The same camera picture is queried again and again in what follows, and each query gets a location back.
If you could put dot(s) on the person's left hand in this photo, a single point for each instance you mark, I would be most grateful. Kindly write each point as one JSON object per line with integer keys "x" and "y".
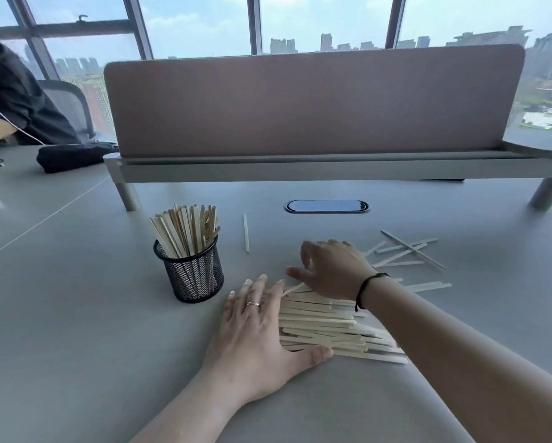
{"x": 253, "y": 346}

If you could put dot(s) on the person's right hand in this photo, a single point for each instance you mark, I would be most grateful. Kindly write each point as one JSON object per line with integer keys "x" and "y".
{"x": 336, "y": 269}

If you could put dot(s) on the pile of wooden sticks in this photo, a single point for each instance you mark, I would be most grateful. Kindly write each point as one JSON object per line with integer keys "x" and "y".
{"x": 317, "y": 327}

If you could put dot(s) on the black mesh pen cup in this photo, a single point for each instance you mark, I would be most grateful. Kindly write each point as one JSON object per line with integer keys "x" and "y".
{"x": 192, "y": 281}

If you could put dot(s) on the gathered wooden stick bunch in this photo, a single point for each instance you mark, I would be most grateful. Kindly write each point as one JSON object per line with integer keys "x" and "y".
{"x": 183, "y": 230}

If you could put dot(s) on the person's right forearm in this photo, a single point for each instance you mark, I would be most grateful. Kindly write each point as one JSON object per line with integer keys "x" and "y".
{"x": 465, "y": 355}

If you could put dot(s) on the pink desk divider panel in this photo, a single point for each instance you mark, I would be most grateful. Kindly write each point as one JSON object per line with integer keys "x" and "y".
{"x": 303, "y": 101}

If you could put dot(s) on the black fabric bag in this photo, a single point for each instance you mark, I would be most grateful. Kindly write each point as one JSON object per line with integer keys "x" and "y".
{"x": 72, "y": 156}

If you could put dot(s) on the grey mesh office chair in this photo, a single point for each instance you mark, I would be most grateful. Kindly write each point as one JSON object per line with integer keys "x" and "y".
{"x": 72, "y": 106}

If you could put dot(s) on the dark window frame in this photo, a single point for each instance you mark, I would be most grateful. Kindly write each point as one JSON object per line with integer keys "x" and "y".
{"x": 254, "y": 23}

